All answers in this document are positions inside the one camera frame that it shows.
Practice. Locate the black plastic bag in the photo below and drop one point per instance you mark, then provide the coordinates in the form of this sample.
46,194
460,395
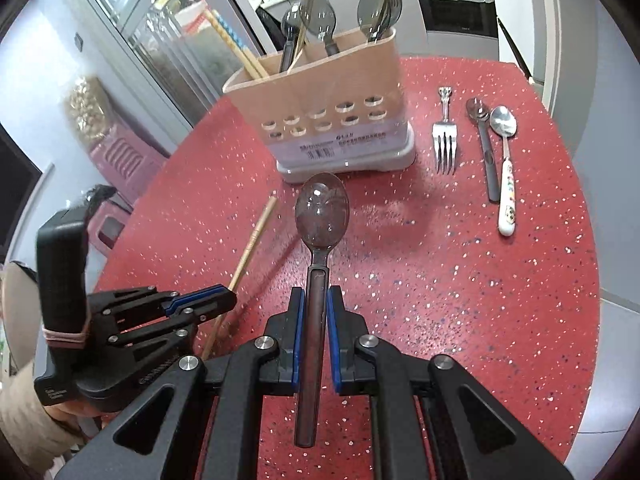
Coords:
100,195

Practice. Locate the beige utensil holder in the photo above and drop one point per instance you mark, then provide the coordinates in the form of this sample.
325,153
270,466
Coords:
340,80

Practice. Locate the person's left forearm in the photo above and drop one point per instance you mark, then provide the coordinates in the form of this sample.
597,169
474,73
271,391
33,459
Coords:
30,415

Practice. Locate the person's left hand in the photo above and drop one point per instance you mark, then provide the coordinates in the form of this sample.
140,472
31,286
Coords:
75,411

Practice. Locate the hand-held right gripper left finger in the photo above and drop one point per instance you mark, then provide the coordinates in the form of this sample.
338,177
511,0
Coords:
298,340

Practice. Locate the bag of golden snacks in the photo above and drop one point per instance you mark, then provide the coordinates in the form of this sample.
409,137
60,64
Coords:
87,110

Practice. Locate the pink slotted crate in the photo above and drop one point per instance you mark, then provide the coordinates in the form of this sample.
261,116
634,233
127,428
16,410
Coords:
127,160

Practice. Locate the dark screen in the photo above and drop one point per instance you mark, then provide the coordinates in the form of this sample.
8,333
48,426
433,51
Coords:
15,190

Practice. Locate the pink stool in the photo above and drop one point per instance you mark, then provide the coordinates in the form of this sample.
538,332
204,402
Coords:
107,227

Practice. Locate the rubber band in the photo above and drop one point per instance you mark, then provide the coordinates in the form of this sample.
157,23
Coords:
65,337

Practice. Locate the white refrigerator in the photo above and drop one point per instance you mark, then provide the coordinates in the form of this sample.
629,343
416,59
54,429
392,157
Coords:
530,20

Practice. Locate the wall switch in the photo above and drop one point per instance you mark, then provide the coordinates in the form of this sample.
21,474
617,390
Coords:
79,43

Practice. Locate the built-in oven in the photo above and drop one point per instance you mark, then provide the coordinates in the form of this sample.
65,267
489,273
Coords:
455,10

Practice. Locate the pale round object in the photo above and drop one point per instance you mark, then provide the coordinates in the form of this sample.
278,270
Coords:
17,305

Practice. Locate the glass door cabinet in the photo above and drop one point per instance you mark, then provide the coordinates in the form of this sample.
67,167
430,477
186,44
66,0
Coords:
150,25

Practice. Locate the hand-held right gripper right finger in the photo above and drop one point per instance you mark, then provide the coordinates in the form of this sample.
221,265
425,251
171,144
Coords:
334,340

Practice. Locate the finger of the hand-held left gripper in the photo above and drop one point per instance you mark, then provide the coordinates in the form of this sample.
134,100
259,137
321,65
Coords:
200,297
160,337

